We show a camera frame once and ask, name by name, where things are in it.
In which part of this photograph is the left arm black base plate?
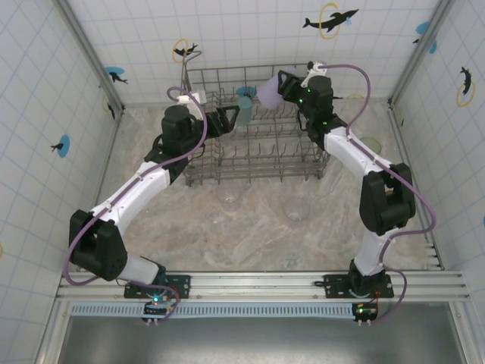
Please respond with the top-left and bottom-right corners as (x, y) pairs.
(124, 273), (192, 300)

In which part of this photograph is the seal yellow ring sticker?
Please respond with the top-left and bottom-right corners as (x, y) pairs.
(172, 37), (199, 62)

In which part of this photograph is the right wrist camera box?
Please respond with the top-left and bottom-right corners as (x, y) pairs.
(305, 59), (327, 77)

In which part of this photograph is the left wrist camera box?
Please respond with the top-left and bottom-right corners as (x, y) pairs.
(176, 90), (208, 111)

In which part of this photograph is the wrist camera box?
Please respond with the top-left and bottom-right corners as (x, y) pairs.
(176, 90), (208, 111)
(305, 59), (327, 77)

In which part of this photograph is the aluminium corner post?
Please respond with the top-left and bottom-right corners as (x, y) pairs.
(55, 0), (127, 119)
(388, 0), (456, 111)

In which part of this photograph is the shark blue oval sticker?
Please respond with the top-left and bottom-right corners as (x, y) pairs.
(104, 66), (129, 85)

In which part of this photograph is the green plastic cup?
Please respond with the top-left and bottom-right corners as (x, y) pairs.
(358, 136), (383, 153)

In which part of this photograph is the teal plastic cup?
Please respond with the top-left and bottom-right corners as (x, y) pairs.
(235, 94), (254, 128)

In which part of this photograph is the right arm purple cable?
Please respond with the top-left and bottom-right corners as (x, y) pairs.
(320, 63), (439, 323)

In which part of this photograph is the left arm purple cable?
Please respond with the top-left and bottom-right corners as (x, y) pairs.
(66, 86), (209, 323)

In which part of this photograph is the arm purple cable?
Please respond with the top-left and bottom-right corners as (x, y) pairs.
(320, 63), (439, 323)
(66, 86), (209, 323)

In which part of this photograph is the purple plastic cup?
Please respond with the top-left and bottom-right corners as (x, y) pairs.
(256, 65), (301, 111)

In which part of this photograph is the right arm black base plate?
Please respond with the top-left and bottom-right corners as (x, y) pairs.
(323, 272), (395, 300)

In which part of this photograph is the black fish yellow ring sticker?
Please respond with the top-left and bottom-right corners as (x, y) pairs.
(102, 93), (117, 121)

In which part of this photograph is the aluminium mounting rail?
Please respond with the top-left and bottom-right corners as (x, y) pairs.
(55, 270), (471, 303)

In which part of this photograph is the aluminium side base rail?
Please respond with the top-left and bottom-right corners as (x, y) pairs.
(389, 104), (445, 272)

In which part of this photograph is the grey wire dish rack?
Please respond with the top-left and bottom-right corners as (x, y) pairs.
(176, 51), (331, 187)

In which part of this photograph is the dolphin yellow ring sticker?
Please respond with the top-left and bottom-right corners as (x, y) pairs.
(302, 2), (360, 41)

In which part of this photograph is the white slotted cable duct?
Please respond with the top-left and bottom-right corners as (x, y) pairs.
(70, 302), (376, 319)

